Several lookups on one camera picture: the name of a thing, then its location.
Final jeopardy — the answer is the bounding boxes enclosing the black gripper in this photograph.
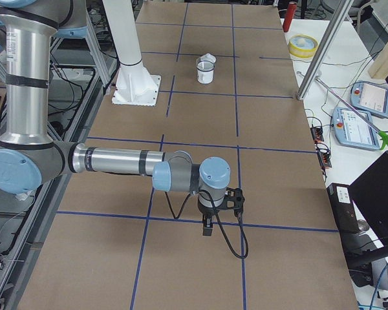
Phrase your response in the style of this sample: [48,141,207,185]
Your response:
[199,203,216,236]

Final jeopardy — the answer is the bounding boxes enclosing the clear plastic funnel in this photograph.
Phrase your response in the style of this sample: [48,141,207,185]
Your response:
[196,56,216,72]

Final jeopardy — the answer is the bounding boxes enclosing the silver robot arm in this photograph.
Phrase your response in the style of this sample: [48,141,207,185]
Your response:
[0,1,230,236]

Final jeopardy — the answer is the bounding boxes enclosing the orange connector block near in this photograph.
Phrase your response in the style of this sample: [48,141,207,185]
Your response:
[317,149,332,169]

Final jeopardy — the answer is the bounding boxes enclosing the orange connector block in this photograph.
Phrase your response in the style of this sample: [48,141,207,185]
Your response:
[317,149,332,169]
[310,126,324,143]

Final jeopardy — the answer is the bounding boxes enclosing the black computer box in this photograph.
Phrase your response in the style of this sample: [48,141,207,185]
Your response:
[327,183,360,234]

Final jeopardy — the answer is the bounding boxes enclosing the orange connector block far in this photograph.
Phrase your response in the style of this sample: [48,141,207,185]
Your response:
[310,126,324,143]

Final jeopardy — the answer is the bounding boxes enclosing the white enamel mug blue rim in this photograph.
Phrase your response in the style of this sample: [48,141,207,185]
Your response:
[197,70,214,84]

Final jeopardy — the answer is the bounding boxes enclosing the white ceramic lid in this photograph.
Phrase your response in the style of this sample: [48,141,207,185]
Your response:
[201,53,216,63]

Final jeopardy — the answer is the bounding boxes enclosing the black monitor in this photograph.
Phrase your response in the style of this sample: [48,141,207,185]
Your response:
[347,151,388,269]

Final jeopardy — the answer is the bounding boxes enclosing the yellow tape roll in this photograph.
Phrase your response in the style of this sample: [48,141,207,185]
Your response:
[288,34,318,58]

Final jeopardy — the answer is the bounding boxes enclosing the far teach pendant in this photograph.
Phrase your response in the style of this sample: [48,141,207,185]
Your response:
[350,81,388,118]

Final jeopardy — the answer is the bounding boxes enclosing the red cylinder can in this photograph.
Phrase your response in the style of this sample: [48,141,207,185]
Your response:
[283,1,297,32]

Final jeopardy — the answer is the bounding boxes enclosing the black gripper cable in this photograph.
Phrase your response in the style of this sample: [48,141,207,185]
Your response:
[164,189,249,259]

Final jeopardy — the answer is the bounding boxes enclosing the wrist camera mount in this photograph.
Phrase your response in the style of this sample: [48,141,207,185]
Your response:
[218,187,245,218]

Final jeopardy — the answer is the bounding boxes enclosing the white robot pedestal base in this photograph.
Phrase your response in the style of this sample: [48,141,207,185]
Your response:
[103,0,161,107]

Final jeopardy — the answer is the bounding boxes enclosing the blue network cable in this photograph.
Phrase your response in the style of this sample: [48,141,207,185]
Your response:
[368,260,388,309]

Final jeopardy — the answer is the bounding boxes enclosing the green handled air gun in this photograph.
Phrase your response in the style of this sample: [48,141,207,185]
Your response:
[315,76,388,150]

